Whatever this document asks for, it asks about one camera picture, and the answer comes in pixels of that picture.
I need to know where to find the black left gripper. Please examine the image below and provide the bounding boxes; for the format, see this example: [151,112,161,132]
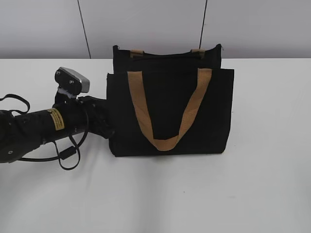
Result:
[53,89,115,139]

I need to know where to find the black tote bag tan handles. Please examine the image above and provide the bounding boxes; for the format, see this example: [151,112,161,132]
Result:
[106,44,234,157]

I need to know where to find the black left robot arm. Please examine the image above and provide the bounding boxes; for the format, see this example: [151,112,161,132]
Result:
[0,93,115,163]

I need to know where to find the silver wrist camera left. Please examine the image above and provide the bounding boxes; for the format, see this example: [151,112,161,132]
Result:
[55,67,90,99]

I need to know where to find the black camera cable left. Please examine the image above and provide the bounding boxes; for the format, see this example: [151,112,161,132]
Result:
[0,93,88,171]

